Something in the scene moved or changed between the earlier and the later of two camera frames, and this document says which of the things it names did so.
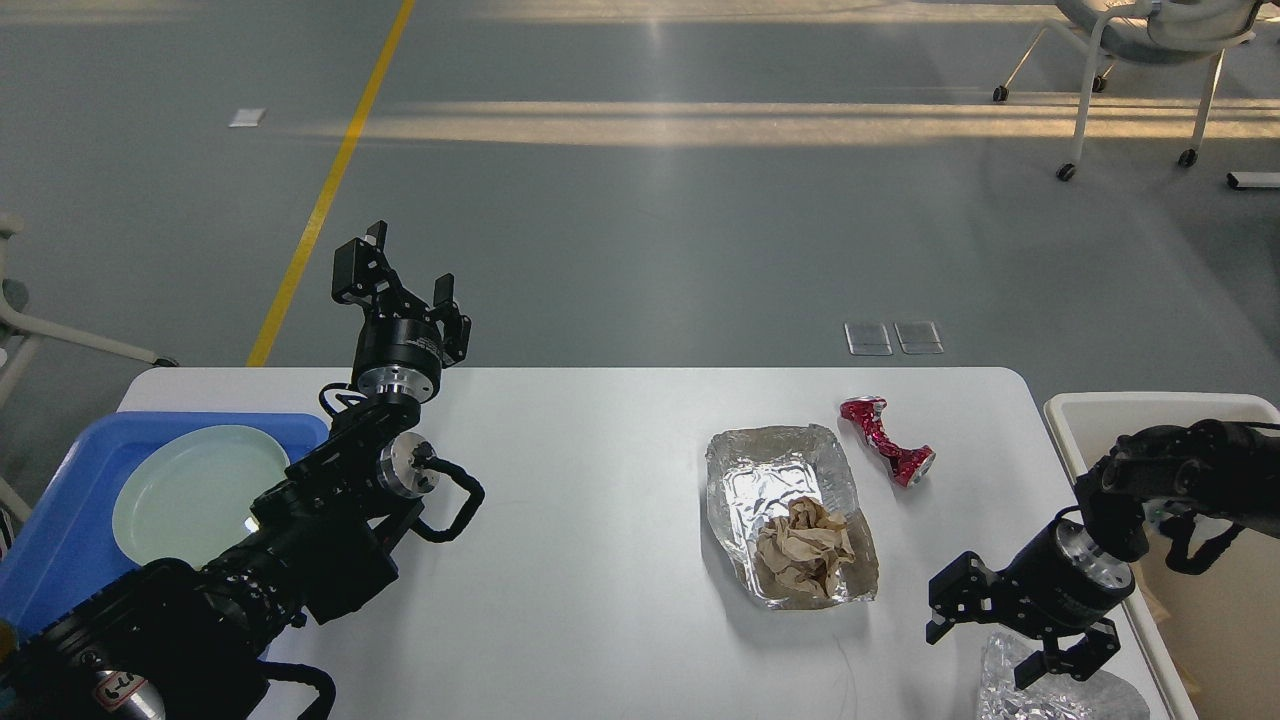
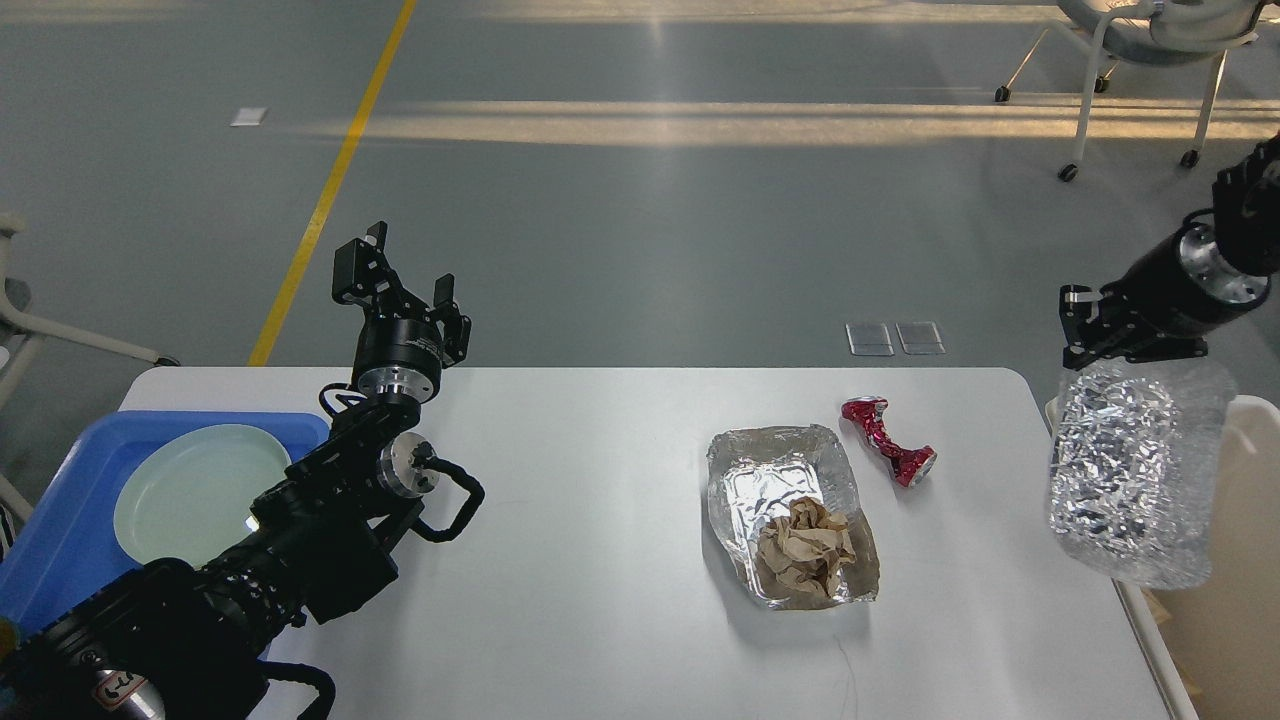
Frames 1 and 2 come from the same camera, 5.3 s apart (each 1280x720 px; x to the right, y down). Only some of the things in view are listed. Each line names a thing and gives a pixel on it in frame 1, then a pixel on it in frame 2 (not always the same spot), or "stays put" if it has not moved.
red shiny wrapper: (907, 465) stays put
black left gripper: (398, 354) stays put
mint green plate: (188, 495) stays put
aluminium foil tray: (751, 475) stays put
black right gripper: (1059, 582) -> (1188, 286)
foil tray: (1098, 695) -> (1132, 455)
